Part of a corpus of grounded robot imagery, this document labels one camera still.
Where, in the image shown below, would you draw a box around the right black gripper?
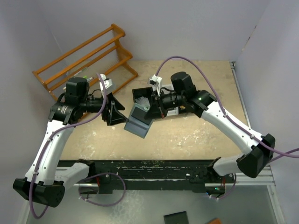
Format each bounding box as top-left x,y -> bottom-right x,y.
144,89 -> 185,119

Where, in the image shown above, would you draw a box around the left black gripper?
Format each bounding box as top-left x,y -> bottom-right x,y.
79,91 -> 128,125

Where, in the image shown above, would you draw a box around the black card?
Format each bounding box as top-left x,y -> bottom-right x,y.
131,105 -> 148,123

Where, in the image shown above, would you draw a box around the mint green card holder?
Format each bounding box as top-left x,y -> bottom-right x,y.
124,103 -> 153,139

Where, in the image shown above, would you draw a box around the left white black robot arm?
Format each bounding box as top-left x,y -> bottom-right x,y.
13,74 -> 127,208

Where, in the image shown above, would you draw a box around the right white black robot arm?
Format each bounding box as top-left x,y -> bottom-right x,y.
145,72 -> 276,182

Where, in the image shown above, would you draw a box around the silver VIP card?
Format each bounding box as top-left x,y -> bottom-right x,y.
135,97 -> 150,111

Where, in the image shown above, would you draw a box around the white plastic bin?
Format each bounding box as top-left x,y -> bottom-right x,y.
161,84 -> 179,116

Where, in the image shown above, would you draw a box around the pens on rack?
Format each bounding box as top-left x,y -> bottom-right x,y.
63,76 -> 94,91

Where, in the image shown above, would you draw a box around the black square plate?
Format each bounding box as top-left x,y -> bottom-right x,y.
164,211 -> 189,224

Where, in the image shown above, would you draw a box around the orange brown object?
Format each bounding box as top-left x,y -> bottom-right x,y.
206,218 -> 222,224

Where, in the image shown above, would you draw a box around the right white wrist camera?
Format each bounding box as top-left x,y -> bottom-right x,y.
148,74 -> 162,96

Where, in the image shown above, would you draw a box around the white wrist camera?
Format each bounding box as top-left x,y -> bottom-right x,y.
97,73 -> 116,95
148,74 -> 162,96

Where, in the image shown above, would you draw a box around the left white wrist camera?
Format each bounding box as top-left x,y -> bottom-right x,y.
97,73 -> 116,95

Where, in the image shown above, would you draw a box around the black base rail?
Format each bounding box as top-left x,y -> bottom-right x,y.
56,160 -> 236,194

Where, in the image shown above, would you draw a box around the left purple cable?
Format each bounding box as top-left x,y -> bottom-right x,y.
29,73 -> 108,219

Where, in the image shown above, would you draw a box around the purple cable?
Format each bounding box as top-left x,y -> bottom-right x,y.
29,73 -> 108,219
156,56 -> 299,155

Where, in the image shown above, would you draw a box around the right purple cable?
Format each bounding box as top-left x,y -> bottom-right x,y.
156,56 -> 299,155

